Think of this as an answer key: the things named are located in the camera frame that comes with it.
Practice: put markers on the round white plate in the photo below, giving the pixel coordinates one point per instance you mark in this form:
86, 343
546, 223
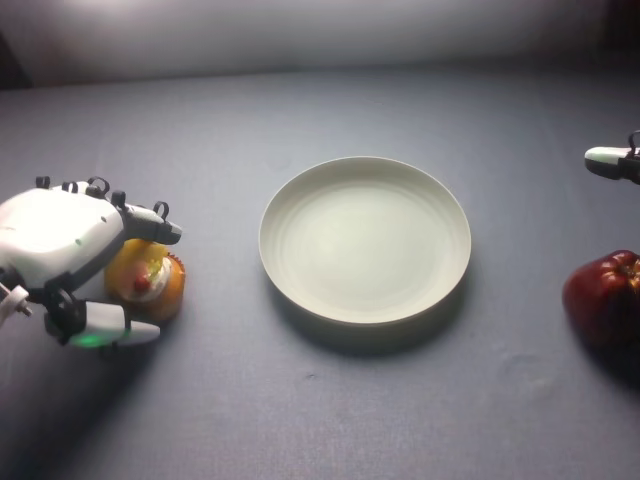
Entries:
365, 240

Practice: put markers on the grey tablecloth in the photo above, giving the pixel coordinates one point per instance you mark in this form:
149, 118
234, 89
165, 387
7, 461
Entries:
320, 410

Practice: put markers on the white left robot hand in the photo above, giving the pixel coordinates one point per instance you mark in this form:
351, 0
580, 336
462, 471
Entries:
55, 230

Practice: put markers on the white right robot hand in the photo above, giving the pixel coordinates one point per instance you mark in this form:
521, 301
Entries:
607, 160

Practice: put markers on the toy cupcake with fruit topping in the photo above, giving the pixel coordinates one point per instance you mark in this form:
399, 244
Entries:
160, 290

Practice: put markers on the dark red toy apple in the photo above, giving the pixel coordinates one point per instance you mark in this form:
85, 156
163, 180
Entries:
600, 300

